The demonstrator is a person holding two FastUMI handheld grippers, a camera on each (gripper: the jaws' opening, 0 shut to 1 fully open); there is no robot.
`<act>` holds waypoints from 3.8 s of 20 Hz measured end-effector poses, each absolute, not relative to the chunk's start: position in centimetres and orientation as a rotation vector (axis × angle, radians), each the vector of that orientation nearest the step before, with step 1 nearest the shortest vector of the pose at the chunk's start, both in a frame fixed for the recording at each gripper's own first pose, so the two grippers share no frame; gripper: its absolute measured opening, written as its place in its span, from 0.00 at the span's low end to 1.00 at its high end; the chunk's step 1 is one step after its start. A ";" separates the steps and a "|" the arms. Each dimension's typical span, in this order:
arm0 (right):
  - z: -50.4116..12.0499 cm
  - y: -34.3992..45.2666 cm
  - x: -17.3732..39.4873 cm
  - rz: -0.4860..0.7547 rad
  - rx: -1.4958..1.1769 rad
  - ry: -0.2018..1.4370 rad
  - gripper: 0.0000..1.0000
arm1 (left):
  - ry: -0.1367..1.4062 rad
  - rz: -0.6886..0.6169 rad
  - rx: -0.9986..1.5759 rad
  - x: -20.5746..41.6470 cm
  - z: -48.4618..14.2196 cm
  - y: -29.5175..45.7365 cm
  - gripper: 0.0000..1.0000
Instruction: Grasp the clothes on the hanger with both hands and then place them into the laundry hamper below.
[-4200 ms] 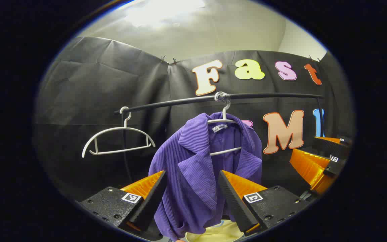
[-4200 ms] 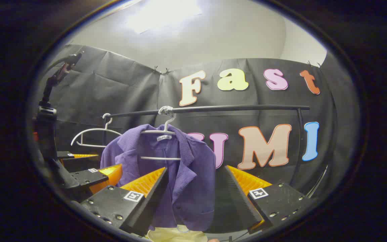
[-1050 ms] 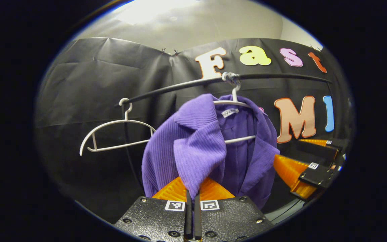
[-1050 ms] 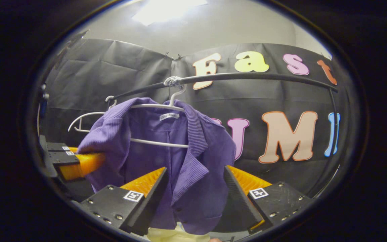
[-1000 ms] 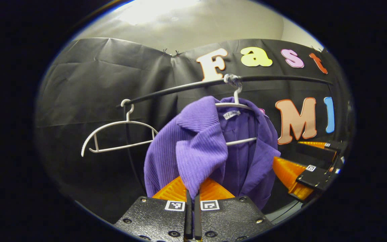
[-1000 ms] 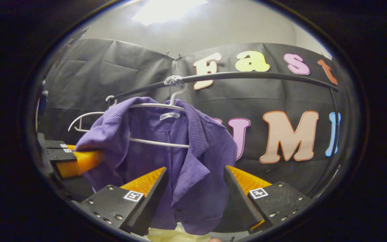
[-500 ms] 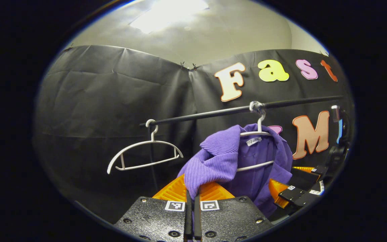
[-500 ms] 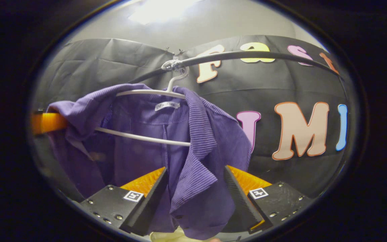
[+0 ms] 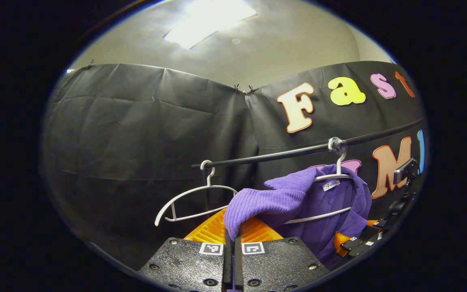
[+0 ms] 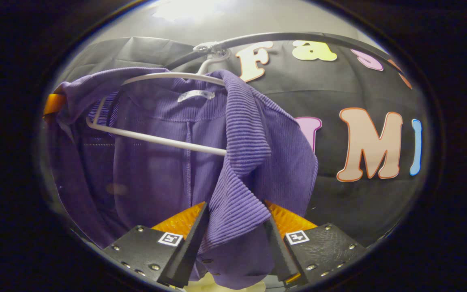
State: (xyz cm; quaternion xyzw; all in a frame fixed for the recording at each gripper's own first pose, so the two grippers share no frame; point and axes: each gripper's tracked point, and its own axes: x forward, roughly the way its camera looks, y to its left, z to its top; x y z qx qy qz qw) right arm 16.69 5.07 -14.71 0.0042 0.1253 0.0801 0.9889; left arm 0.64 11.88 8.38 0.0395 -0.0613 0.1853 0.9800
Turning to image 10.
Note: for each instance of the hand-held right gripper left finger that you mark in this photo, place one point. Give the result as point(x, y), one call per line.
point(189, 251)

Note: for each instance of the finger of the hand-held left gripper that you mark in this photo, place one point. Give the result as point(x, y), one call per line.
point(53, 103)

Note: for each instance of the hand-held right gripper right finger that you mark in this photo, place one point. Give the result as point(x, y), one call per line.
point(278, 251)

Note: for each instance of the purple ribbed jacket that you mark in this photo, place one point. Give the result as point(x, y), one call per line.
point(156, 174)

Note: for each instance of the white clothes hanger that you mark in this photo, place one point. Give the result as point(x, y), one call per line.
point(156, 139)

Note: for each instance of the black clothes rack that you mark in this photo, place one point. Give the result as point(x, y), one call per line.
point(290, 35)

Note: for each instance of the black backdrop cloth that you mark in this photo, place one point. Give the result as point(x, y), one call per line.
point(359, 211)

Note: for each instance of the white cloth tie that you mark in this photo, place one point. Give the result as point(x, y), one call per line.
point(211, 48)

